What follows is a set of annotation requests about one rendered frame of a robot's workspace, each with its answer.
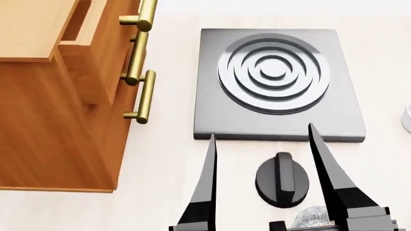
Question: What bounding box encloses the grey square stove plate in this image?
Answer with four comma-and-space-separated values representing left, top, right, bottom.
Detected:
193, 28, 367, 143

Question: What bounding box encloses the open wooden drawer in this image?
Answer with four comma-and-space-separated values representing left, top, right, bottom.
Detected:
58, 0, 143, 107

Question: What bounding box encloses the wooden cabinet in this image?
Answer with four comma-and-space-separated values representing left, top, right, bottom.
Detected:
0, 0, 158, 194

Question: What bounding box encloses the round ringed stove burner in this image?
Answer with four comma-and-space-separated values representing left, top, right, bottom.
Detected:
217, 36, 331, 116

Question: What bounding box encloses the white round object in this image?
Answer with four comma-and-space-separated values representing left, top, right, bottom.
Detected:
400, 105, 411, 133

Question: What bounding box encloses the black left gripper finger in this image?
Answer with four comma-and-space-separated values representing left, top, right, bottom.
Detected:
177, 132, 218, 231

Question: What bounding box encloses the brass bar handle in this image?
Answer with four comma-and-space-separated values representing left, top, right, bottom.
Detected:
123, 69, 157, 125
118, 0, 159, 33
121, 31, 150, 86

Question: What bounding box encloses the black stove knob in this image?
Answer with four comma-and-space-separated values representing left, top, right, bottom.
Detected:
254, 151, 311, 209

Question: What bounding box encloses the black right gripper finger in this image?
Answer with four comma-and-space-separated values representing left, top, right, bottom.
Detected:
308, 122, 391, 231

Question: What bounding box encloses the grey patterned plate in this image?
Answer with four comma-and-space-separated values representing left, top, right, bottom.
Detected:
290, 205, 333, 228

